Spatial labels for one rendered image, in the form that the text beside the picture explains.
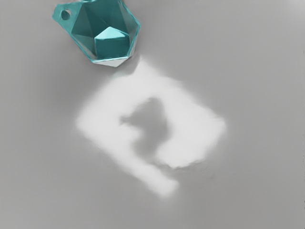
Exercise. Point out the teal faceted mug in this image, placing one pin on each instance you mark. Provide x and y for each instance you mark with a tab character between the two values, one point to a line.
95	23

